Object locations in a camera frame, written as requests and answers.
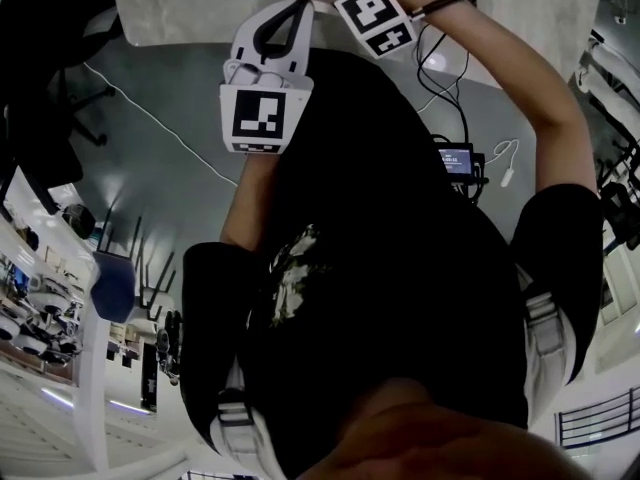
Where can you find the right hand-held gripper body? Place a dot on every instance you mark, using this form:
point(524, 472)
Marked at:
point(375, 13)

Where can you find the person's right forearm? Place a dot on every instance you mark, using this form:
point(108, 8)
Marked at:
point(550, 103)

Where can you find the white curved counter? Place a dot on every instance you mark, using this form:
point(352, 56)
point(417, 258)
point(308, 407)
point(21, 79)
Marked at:
point(92, 393)

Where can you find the black screen device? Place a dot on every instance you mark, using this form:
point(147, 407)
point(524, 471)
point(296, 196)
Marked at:
point(457, 160)

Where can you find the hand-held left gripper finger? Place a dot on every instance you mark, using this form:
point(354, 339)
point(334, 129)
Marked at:
point(245, 33)
point(305, 33)

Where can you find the person's chin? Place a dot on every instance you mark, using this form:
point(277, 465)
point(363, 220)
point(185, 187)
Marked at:
point(440, 433)

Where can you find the person's black t-shirt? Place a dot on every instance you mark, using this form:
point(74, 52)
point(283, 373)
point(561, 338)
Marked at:
point(375, 218)

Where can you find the row of white round devices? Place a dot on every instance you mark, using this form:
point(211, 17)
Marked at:
point(35, 308)

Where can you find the black metal railing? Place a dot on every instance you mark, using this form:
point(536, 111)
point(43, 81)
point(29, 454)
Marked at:
point(600, 418)

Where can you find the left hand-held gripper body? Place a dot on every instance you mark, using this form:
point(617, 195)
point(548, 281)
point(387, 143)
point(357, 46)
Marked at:
point(260, 113)

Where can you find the person's left forearm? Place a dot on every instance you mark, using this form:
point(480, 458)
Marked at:
point(245, 203)

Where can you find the black office chair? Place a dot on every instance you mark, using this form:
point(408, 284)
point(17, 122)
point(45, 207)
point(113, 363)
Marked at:
point(40, 133)

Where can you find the blue chair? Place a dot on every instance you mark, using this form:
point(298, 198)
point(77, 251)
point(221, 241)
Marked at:
point(112, 288)

